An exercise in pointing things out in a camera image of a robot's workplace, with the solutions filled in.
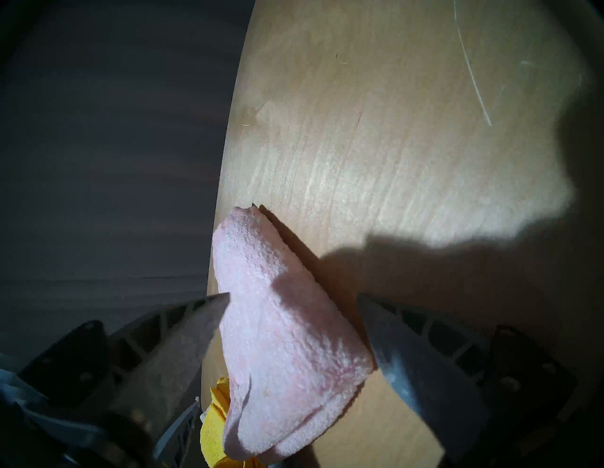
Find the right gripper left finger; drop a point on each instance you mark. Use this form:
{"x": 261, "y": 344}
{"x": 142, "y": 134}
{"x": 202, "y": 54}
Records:
{"x": 165, "y": 358}

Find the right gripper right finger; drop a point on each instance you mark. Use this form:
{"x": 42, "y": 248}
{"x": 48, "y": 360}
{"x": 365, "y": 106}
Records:
{"x": 424, "y": 377}

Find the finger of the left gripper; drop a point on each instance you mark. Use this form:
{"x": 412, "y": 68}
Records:
{"x": 174, "y": 431}

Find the yellow terry towel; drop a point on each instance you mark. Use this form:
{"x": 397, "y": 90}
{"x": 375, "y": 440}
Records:
{"x": 212, "y": 429}

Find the pink terry towel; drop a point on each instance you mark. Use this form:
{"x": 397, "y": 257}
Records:
{"x": 283, "y": 339}

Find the grey pleated curtain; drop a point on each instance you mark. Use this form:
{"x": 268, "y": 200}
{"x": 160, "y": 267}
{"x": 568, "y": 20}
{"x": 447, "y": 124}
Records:
{"x": 104, "y": 141}

